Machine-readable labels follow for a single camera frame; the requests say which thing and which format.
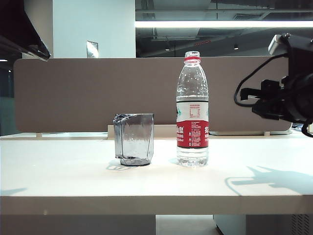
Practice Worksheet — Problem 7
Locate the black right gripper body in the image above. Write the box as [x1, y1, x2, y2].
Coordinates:
[278, 35, 313, 124]

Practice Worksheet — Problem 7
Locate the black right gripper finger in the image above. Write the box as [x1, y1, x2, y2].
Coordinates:
[240, 79, 282, 101]
[251, 96, 287, 121]

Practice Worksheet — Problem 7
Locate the clear red-label water bottle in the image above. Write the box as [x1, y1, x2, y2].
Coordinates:
[176, 51, 210, 168]

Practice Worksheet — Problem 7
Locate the grey faceted glass mug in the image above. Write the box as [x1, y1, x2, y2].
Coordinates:
[112, 113, 155, 167]

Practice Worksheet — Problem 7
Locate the long white ceiling light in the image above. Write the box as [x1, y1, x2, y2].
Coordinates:
[134, 21, 313, 28]

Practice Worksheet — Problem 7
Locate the brown desk partition screen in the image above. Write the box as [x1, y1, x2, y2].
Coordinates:
[14, 56, 293, 134]

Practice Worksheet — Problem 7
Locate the black camera cable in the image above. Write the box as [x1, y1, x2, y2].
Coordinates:
[233, 52, 313, 138]

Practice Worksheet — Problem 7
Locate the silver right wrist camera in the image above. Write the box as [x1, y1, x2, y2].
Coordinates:
[268, 34, 291, 56]

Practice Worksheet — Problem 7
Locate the silver wall sign plaque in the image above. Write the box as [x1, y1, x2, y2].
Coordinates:
[86, 41, 99, 59]

